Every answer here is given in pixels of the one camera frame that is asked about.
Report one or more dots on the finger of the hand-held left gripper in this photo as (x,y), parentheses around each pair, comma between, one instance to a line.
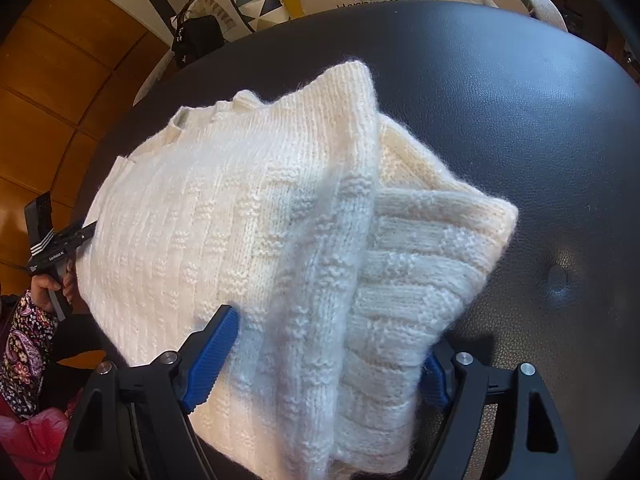
(80,233)

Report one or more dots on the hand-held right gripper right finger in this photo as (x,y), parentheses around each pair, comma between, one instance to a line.
(436,377)

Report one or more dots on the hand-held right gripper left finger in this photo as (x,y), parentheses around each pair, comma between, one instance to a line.
(215,355)

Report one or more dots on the white knit sweater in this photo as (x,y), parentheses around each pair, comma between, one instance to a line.
(250,210)

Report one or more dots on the person's left forearm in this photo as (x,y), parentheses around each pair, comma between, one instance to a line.
(25,350)

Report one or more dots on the person's left hand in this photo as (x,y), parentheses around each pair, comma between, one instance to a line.
(45,292)

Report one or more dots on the pink quilted coat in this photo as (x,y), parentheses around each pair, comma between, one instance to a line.
(35,440)

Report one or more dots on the black handbag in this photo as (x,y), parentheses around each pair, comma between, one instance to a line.
(197,37)

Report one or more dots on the triangle pattern cushion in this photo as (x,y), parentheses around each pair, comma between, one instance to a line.
(255,0)

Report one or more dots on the wooden side table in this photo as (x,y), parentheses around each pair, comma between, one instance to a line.
(590,10)

